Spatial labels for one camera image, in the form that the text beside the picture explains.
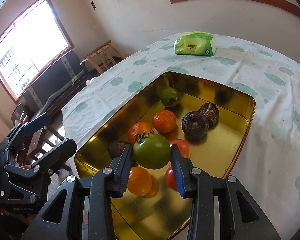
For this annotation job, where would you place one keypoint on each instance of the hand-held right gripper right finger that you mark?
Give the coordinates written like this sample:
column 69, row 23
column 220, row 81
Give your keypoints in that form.
column 176, row 175

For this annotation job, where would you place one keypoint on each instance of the wrinkled dark passion fruit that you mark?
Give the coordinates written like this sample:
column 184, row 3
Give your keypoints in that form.
column 195, row 125

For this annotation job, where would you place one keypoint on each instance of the orange tangerine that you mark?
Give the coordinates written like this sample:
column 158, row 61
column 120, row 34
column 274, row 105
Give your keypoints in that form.
column 164, row 121
column 138, row 131

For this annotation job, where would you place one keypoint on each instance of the dark wooden chair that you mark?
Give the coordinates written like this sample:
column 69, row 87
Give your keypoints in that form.
column 38, row 136

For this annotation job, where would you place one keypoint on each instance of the white cloud print tablecloth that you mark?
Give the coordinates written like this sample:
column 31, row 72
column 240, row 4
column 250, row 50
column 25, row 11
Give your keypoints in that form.
column 277, row 105

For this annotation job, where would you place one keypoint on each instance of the cracked dark passion fruit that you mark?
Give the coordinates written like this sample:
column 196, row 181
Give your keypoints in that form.
column 117, row 148
column 209, row 112

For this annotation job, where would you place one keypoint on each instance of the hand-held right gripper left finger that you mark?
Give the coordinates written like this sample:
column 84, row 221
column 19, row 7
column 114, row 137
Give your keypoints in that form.
column 125, row 175

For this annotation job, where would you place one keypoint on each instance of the green tissue pack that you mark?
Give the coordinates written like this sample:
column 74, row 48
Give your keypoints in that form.
column 195, row 43

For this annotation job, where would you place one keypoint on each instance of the red tomato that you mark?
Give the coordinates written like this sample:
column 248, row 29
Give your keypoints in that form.
column 183, row 148
column 170, row 177

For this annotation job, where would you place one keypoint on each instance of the orange tomato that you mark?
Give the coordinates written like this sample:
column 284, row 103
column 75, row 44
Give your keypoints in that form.
column 139, row 182

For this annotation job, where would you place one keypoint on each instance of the dark wall switch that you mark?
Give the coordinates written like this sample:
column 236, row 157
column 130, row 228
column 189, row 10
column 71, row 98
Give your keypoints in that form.
column 93, row 5

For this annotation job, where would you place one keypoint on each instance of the large bright wooden framed window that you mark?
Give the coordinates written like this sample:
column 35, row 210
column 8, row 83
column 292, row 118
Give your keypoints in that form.
column 27, row 47

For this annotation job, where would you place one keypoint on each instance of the small green tomato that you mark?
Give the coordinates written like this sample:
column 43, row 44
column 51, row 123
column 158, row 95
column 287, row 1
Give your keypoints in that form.
column 170, row 96

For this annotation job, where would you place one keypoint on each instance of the light wooden stool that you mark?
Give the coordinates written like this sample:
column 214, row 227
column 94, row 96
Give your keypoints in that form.
column 102, row 55

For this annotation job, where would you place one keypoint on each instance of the large green tomato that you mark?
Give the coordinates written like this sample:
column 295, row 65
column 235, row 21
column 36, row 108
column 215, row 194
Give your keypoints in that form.
column 152, row 152

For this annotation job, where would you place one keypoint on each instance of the maroon and gold tin box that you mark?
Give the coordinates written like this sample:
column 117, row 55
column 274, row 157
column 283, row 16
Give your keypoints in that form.
column 215, row 155

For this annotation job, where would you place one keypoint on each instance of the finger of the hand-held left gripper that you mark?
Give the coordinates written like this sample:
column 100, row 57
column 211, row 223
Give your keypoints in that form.
column 36, row 125
column 57, row 153

